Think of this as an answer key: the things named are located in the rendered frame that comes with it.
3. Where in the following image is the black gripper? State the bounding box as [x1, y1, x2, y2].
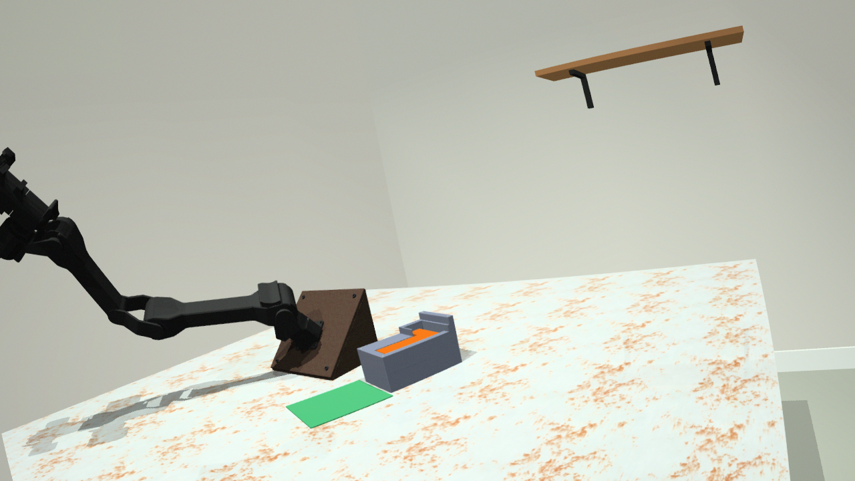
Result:
[0, 147, 29, 215]

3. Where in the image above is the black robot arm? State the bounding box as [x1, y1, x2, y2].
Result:
[0, 191, 324, 351]

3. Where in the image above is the orange l-shaped part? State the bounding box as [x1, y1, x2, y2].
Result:
[377, 329, 438, 354]

